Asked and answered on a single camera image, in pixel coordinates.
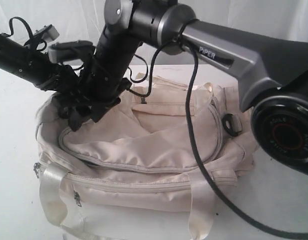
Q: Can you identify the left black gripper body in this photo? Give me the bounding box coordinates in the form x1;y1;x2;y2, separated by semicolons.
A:
35;58;91;118

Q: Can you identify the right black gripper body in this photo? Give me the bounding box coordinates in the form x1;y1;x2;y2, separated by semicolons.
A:
79;49;131;103

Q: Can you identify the cream white duffel bag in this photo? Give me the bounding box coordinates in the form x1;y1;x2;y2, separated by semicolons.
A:
35;77;258;240

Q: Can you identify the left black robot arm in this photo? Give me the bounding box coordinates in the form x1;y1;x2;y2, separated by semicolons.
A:
0;24;90;131

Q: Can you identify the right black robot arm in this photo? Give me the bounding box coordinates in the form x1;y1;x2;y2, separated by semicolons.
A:
83;0;308;175

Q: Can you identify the white background curtain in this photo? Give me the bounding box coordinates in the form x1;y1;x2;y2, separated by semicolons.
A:
0;0;308;67

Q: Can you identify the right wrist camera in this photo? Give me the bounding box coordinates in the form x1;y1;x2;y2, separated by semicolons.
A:
48;40;95;64

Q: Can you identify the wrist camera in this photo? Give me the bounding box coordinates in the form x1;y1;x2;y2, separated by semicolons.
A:
48;40;95;64
33;24;60;43

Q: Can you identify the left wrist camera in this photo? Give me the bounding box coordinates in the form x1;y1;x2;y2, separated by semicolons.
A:
33;24;60;43

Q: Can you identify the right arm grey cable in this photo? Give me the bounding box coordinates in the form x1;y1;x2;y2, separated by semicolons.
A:
128;32;308;236

